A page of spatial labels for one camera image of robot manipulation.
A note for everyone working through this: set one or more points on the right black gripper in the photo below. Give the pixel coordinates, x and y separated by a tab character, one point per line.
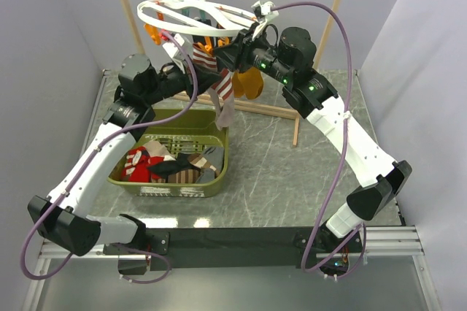
236	55

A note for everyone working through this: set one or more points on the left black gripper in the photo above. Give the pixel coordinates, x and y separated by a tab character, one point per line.
203	80

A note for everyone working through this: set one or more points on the taupe sock with striped cuff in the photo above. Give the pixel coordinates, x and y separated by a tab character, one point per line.
202	58

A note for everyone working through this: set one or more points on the orange clothes clip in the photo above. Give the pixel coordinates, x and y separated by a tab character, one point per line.
208	46

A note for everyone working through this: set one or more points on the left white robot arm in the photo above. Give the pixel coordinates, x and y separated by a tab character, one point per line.
63	215

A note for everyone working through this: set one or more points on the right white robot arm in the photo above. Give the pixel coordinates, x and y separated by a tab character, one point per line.
289	62

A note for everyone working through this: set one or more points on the mustard yellow hanging socks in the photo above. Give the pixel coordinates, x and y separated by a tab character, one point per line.
248	84

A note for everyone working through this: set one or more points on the white round sock hanger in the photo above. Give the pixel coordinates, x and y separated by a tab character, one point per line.
167	15

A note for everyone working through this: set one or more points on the orange clip left rim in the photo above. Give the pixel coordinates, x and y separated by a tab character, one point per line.
153	33

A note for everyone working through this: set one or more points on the dark navy hanging sock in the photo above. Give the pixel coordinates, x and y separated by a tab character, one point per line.
209	29

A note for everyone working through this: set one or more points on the olive green plastic basket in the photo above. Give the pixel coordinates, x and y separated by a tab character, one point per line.
193	132

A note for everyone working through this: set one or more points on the grey sock in basket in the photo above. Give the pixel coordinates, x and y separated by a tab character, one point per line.
211	164

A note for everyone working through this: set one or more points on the black sock in basket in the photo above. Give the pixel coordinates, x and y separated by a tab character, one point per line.
170	167

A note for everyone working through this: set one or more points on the brown striped sock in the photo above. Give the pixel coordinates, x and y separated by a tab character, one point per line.
188	176

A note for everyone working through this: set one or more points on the black base crossbar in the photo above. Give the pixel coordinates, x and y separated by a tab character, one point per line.
236	247

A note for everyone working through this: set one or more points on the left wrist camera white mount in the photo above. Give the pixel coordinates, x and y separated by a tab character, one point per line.
175	53

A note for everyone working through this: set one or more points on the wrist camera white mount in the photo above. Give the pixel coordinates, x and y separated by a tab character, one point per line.
265	14
175	53

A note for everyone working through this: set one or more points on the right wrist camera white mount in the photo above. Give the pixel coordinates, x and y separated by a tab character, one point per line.
265	14

